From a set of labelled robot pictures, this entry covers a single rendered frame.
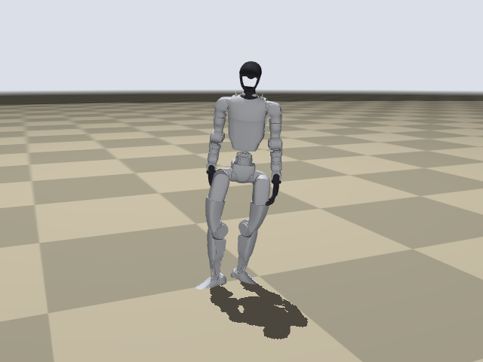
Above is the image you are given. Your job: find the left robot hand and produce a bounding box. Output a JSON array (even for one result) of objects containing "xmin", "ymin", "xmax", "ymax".
[{"xmin": 265, "ymin": 173, "xmax": 281, "ymax": 206}]

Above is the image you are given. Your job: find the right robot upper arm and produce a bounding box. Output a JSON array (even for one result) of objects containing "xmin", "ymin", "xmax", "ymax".
[{"xmin": 211, "ymin": 97, "xmax": 231, "ymax": 143}]

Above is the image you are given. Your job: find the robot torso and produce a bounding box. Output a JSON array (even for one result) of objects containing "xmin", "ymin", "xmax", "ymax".
[{"xmin": 228, "ymin": 92, "xmax": 268, "ymax": 183}]

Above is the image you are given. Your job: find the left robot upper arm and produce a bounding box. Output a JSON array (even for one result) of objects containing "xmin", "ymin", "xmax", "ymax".
[{"xmin": 266, "ymin": 100, "xmax": 281, "ymax": 150}]

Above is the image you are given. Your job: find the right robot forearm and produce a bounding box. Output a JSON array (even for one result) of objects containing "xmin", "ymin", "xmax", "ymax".
[{"xmin": 206, "ymin": 131, "xmax": 221, "ymax": 170}]

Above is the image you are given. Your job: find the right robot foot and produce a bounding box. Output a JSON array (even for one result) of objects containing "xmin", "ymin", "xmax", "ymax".
[{"xmin": 195, "ymin": 273, "xmax": 226, "ymax": 290}]

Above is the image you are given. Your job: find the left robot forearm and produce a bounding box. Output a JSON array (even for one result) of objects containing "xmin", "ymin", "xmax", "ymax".
[{"xmin": 270, "ymin": 140, "xmax": 282, "ymax": 180}]

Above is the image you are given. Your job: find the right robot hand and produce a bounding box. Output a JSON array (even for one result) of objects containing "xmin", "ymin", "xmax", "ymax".
[{"xmin": 207, "ymin": 165, "xmax": 216, "ymax": 185}]

